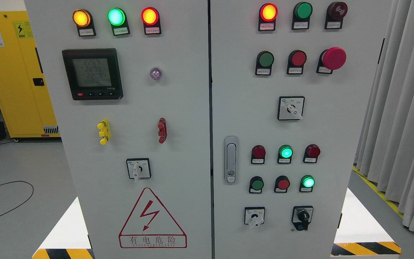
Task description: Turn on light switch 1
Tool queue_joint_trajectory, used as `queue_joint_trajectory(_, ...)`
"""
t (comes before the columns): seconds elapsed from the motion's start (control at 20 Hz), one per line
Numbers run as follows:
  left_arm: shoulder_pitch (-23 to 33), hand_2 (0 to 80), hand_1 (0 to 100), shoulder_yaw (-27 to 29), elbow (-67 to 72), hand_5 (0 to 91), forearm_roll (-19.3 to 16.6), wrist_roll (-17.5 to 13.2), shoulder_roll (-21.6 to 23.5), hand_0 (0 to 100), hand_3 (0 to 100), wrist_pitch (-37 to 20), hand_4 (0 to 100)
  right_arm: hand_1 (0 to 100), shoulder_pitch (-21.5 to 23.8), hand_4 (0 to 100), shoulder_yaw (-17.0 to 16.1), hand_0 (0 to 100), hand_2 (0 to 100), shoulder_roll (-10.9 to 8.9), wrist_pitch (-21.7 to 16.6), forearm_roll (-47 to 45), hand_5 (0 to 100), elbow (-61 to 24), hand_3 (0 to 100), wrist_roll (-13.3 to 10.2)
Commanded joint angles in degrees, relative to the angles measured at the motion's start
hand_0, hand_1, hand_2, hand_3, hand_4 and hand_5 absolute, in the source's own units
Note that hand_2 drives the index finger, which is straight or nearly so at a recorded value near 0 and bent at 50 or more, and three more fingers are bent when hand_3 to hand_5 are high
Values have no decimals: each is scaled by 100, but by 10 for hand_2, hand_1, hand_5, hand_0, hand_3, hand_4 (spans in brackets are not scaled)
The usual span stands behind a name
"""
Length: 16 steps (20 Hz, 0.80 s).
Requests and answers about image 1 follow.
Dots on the orange indicator light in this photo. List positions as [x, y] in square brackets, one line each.
[84, 23]

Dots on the small clear lamp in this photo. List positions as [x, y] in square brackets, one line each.
[156, 73]

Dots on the red indicator light right door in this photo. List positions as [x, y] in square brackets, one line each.
[267, 17]

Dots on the red emergency stop button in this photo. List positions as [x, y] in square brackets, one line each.
[331, 59]

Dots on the silver door latch handle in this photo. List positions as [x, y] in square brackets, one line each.
[230, 156]

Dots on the black key switch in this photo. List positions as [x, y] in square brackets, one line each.
[302, 217]

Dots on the rotary selector switch lower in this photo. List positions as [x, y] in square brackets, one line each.
[254, 216]

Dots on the green push button lower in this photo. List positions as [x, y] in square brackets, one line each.
[256, 185]

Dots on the red electrical hazard sticker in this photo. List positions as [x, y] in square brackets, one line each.
[150, 225]

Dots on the rotary selector switch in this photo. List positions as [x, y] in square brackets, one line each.
[254, 216]
[290, 108]

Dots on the yellow terminal connector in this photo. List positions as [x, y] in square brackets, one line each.
[104, 131]

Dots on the lit green light middle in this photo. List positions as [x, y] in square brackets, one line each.
[285, 154]

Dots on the red push button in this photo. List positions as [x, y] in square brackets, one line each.
[296, 61]
[282, 184]

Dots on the rotary selector switch upper right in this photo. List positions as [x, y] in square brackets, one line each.
[290, 108]

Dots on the red push button lower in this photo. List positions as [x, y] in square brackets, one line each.
[282, 184]

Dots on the grey curtain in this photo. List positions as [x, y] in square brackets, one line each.
[385, 152]

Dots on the red push button upper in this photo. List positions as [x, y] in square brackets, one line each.
[296, 61]

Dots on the black digital power meter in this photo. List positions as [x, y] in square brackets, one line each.
[93, 74]

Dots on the dark red light middle right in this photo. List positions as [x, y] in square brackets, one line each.
[311, 154]

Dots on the red indicator light top left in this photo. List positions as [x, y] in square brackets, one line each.
[151, 21]

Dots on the dark red light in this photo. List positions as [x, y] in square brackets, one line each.
[258, 154]
[311, 154]

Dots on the green indicator light top left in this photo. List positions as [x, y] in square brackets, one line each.
[118, 22]

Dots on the grey electrical control cabinet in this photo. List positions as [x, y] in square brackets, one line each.
[207, 51]

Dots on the dark red buzzer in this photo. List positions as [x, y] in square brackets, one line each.
[335, 14]

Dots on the dark red light middle left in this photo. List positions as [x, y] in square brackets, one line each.
[258, 154]

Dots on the green push button upper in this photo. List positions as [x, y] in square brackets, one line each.
[264, 62]

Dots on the rotary light switch door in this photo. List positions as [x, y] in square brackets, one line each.
[139, 168]

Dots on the yellow safety storage cabinet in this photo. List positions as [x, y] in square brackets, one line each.
[24, 98]

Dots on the red terminal connector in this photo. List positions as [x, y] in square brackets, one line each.
[162, 133]

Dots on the green push button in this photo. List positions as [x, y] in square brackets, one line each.
[264, 62]
[256, 185]

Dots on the dark green indicator light top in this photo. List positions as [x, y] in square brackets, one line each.
[301, 16]

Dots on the lit green light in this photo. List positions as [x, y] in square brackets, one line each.
[285, 154]
[306, 184]

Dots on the lit green light lower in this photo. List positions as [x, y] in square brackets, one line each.
[306, 184]

